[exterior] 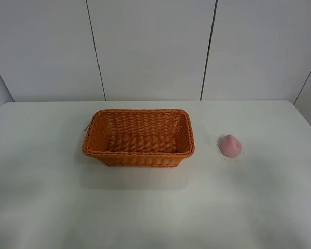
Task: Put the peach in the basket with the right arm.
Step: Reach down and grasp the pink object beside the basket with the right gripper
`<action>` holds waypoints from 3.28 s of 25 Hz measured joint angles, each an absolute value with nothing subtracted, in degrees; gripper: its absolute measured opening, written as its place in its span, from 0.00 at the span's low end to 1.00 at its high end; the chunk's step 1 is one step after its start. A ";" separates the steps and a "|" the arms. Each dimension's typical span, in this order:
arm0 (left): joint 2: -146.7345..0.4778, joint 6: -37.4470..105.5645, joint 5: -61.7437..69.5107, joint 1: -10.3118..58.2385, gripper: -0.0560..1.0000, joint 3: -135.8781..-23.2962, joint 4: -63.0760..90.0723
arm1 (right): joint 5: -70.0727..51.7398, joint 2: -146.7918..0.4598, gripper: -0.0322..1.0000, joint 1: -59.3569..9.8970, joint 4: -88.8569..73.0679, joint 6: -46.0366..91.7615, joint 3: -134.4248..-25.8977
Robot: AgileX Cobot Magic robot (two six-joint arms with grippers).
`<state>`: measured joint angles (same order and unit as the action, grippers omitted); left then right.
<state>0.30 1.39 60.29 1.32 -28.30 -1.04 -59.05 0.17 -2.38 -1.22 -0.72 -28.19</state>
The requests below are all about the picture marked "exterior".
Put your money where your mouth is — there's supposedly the pink peach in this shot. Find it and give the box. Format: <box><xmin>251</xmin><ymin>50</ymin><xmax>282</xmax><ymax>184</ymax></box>
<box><xmin>218</xmin><ymin>134</ymin><xmax>242</xmax><ymax>158</ymax></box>

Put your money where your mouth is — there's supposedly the orange woven wicker basket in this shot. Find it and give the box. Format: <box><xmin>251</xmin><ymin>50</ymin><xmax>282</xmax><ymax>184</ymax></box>
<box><xmin>82</xmin><ymin>109</ymin><xmax>195</xmax><ymax>168</ymax></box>

